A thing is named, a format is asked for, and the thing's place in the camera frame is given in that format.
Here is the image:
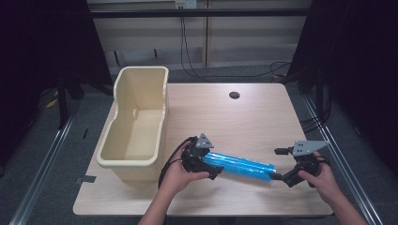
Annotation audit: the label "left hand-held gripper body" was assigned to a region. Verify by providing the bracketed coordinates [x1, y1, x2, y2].
[181, 133, 215, 173]

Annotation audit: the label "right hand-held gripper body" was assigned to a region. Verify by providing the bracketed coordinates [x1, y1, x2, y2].
[292, 140, 330, 176]

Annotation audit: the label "blue translucent tube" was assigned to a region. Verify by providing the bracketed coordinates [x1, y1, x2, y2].
[202, 151, 277, 183]

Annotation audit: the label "cream plastic bin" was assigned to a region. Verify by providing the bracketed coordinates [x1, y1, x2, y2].
[96, 66, 170, 183]

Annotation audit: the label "person's left hand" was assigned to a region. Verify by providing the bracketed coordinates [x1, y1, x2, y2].
[159, 142, 211, 200]

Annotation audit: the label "person's right hand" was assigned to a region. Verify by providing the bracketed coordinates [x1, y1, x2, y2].
[297, 151, 343, 206]

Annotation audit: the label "dark curtain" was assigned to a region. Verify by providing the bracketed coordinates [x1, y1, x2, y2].
[281, 0, 398, 176]
[0, 0, 115, 167]

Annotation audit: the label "black floor tape piece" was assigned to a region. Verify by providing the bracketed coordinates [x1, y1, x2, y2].
[74, 174, 98, 185]

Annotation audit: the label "black horizontal bar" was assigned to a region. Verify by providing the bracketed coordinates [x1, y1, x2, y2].
[89, 7, 310, 19]

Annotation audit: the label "black metal stand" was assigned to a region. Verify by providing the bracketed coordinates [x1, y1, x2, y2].
[55, 73, 71, 131]

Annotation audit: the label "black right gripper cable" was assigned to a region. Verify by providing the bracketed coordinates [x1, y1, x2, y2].
[314, 154, 331, 167]

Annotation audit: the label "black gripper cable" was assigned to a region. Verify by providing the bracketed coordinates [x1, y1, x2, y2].
[314, 154, 331, 167]
[157, 136, 199, 189]

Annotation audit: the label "black floor cables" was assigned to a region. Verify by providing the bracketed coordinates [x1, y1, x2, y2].
[299, 93, 333, 135]

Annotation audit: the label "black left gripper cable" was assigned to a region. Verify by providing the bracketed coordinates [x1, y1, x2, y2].
[157, 136, 199, 189]

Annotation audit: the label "metal floor rail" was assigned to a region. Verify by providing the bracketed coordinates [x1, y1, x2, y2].
[303, 96, 385, 225]
[8, 116, 75, 225]

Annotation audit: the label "black hanging cables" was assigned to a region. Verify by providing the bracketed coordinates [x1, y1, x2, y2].
[179, 16, 293, 81]

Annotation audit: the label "white wall power outlet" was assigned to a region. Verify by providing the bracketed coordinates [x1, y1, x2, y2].
[175, 0, 198, 9]

